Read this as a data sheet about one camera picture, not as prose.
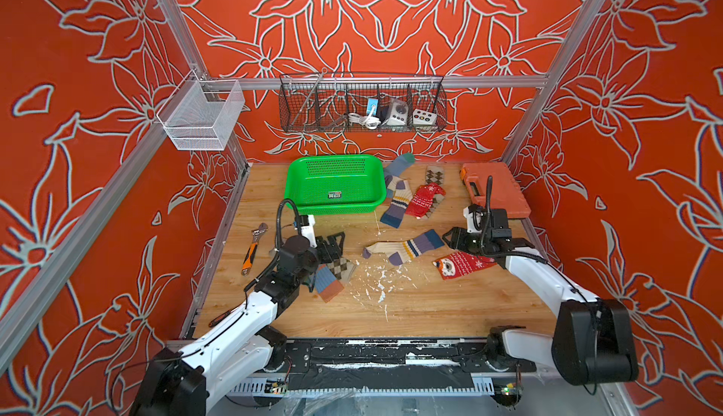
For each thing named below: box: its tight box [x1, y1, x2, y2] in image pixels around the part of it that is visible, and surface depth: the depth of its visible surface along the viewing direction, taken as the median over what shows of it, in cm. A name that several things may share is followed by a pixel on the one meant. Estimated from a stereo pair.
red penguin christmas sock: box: [432, 251, 499, 281], surface depth 91 cm
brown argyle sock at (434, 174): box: [425, 165, 445, 187], surface depth 117 cm
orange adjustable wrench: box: [241, 222, 269, 276], surface depth 94 cm
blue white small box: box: [367, 97, 380, 116], surface depth 85 cm
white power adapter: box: [385, 98, 409, 127], surface depth 93 cm
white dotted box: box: [412, 108, 437, 126], surface depth 96 cm
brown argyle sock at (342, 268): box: [326, 256, 359, 284], surface depth 91 cm
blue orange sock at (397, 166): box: [384, 152, 416, 177], surface depth 124 cm
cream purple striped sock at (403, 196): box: [379, 175, 414, 229], surface depth 108 cm
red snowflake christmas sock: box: [404, 182, 447, 220], surface depth 108 cm
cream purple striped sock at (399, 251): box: [362, 228, 445, 266], surface depth 94 cm
